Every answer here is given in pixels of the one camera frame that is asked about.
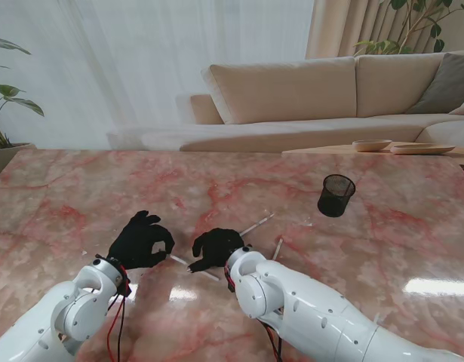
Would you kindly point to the large leaf green houseplant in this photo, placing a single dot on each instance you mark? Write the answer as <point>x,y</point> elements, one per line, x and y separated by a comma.
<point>26,103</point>

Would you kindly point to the tall branching green plant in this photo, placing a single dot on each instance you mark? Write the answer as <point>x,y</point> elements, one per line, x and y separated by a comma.
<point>378,47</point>

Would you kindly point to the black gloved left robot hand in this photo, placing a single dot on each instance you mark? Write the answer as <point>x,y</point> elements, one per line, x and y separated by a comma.
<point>135,245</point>

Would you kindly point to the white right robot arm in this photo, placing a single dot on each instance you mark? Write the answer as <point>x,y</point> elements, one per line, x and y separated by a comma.
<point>311,301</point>

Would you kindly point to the beige curtain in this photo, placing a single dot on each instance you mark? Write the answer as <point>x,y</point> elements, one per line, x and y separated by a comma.
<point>345,26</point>

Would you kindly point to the flat wooden tray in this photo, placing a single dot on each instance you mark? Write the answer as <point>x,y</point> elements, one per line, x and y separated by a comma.
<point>420,149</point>

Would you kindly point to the white sheer curtain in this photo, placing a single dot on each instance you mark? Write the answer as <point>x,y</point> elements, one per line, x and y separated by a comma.
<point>141,56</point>

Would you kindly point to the grey sofa cushion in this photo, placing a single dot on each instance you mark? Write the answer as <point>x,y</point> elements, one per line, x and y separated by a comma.
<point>448,86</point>

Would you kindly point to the wooden bowl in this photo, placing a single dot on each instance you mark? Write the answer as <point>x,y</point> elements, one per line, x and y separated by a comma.
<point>371,145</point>

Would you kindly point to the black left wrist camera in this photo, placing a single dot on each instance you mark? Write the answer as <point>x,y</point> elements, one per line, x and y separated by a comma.
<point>125,288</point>

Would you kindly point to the beige sofa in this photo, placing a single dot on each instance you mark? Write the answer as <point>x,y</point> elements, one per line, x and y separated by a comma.
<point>292,94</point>

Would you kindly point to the cream sofa cushion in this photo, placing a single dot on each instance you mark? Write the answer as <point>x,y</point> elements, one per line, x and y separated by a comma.
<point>463,109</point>

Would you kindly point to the beige plant pot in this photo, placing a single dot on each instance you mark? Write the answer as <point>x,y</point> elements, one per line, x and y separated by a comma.
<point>9,156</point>

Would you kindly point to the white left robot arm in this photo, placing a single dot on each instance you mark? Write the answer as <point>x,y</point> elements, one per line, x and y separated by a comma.
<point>77,313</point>

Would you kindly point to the black mesh brush holder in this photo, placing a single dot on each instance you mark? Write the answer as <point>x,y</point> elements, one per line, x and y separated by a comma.
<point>331,207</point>

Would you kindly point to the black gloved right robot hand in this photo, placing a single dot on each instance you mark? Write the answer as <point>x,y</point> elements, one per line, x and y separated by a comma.
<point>216,247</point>

